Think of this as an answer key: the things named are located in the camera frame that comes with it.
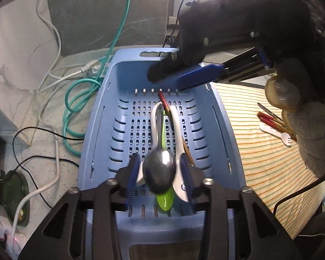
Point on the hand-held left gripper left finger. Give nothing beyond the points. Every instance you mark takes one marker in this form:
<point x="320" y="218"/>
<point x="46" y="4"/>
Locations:
<point x="131" y="184"/>

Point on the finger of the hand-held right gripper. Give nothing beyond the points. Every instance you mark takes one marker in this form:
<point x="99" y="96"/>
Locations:
<point x="197" y="75"/>
<point x="165" y="67"/>

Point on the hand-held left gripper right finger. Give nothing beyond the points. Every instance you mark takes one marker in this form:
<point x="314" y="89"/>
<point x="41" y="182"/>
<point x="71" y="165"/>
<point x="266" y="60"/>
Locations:
<point x="188" y="178"/>

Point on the metal spoon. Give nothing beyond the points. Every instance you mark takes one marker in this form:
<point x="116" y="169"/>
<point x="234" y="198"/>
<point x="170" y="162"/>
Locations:
<point x="161" y="170"/>

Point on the green plastic spoon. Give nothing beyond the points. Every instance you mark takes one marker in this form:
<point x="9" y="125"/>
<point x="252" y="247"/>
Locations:
<point x="165" y="201"/>

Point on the white ceramic spoon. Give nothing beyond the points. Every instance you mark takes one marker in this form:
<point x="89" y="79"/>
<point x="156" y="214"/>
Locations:
<point x="153" y="119"/>
<point x="176" y="130"/>

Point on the blue plastic basket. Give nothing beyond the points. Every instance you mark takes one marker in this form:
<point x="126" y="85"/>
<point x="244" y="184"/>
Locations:
<point x="111" y="100"/>

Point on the metal fork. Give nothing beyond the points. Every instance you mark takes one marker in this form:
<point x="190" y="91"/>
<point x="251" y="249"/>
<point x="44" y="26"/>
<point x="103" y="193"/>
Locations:
<point x="268" y="111"/>

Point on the white plastic fork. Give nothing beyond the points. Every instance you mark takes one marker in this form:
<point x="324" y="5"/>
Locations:
<point x="273" y="132"/>

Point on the person's right hand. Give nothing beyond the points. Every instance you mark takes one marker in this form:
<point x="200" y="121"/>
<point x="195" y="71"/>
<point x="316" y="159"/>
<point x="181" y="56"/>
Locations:
<point x="314" y="130"/>

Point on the yellow striped cloth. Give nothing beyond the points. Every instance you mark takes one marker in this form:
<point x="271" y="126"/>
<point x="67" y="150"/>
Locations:
<point x="260" y="173"/>

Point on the white plug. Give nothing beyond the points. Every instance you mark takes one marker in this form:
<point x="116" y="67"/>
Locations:
<point x="90" y="67"/>

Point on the white power strip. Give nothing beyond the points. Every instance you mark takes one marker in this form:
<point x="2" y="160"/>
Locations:
<point x="13" y="242"/>

